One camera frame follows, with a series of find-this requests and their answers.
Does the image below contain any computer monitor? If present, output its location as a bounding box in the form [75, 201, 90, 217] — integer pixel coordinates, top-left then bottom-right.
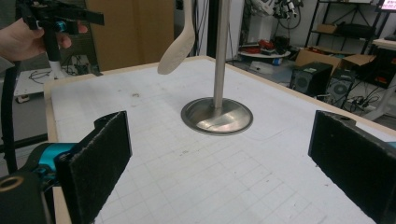
[377, 0, 396, 13]

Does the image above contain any brown cardboard sheet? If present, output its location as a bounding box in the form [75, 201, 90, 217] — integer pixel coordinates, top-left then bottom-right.
[85, 0, 175, 72]

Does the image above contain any metal stand with round base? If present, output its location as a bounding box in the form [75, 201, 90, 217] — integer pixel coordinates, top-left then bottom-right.
[180, 0, 254, 136]

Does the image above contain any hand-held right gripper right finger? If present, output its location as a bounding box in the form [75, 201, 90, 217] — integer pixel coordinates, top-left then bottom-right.
[307, 109, 396, 224]

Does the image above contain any beige slotted spoon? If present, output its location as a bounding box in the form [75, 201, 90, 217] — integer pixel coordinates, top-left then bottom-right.
[157, 0, 196, 76]

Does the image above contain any black cable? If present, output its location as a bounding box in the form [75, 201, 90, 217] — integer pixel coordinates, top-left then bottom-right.
[0, 61, 21, 175]

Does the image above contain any black metal shelf rack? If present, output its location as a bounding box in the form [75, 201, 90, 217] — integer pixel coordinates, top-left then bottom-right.
[304, 0, 389, 56]

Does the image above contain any round white platform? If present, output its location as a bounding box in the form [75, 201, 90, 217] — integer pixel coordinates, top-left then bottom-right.
[237, 38, 292, 67]

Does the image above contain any grey computer tower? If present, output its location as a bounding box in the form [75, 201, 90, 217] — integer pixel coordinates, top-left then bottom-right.
[325, 68, 357, 109]

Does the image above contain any black computer tower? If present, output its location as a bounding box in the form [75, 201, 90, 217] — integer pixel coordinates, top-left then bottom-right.
[289, 61, 333, 98]

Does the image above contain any open cardboard box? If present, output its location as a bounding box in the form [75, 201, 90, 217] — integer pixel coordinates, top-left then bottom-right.
[294, 46, 376, 72]

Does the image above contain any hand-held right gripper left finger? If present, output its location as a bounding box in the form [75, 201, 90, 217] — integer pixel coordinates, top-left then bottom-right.
[55, 110, 133, 224]

